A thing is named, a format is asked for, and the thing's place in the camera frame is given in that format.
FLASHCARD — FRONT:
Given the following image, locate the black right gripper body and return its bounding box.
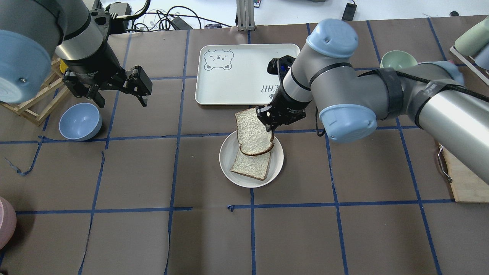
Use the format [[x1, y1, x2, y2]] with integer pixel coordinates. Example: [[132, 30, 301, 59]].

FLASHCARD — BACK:
[[268, 86, 307, 125]]

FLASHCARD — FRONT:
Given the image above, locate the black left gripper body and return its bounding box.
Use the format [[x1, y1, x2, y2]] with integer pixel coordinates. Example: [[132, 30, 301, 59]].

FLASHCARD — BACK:
[[62, 57, 132, 108]]

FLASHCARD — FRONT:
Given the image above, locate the brown crust bread slice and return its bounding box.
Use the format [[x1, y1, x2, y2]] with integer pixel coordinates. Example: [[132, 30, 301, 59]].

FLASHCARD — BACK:
[[235, 108, 274, 156]]

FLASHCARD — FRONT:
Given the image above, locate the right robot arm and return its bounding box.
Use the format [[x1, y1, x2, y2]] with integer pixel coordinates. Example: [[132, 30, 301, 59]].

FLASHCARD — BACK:
[[256, 19, 489, 182]]

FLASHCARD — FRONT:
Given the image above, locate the bread slice on plate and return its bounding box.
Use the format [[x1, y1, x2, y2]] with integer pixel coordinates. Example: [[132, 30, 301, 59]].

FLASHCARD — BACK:
[[230, 150, 271, 181]]

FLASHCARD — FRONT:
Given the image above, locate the cream round plate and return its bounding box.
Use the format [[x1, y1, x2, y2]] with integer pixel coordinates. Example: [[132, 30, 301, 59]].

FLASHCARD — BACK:
[[219, 131, 285, 188]]

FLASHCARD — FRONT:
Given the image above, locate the yellow cup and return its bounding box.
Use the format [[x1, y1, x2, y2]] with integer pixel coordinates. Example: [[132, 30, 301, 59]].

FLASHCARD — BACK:
[[59, 60, 68, 74]]

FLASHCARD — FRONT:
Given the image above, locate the blue bowl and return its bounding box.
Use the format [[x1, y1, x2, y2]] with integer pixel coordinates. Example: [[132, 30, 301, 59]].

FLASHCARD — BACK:
[[59, 103, 103, 141]]

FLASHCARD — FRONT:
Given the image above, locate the white bear tray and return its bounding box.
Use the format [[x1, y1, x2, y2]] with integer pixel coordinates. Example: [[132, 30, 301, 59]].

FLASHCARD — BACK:
[[194, 44, 300, 105]]

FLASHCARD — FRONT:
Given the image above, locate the wooden rack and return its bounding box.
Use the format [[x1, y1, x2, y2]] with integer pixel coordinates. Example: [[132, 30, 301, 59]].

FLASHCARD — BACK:
[[1, 56, 70, 126]]

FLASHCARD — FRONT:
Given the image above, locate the black power adapter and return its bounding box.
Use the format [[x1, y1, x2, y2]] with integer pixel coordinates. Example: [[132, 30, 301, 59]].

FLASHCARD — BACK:
[[341, 2, 357, 21]]

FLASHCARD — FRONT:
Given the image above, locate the green bowl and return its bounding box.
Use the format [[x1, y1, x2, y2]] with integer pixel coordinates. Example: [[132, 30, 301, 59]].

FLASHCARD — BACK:
[[380, 50, 418, 70]]

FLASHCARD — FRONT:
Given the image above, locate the pink bowl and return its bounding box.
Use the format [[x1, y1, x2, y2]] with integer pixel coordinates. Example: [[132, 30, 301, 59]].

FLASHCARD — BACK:
[[0, 197, 17, 249]]

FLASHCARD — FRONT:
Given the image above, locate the wooden cutting board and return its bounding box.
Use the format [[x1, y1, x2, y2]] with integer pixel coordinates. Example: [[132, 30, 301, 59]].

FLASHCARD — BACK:
[[437, 143, 489, 204]]

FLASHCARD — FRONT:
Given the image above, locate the green mug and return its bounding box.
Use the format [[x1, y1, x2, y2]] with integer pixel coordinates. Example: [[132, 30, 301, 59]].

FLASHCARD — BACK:
[[454, 18, 489, 56]]

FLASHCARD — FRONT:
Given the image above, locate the blue mug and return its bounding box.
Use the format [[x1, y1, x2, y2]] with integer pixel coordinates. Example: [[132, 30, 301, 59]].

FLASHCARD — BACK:
[[474, 44, 489, 70]]

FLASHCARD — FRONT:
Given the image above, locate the aluminium frame post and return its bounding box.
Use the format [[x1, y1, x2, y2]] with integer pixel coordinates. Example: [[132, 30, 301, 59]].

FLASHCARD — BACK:
[[236, 0, 256, 31]]

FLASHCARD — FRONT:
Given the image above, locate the white wire mug rack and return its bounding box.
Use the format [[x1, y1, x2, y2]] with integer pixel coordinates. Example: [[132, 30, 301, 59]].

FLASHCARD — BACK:
[[449, 46, 489, 86]]

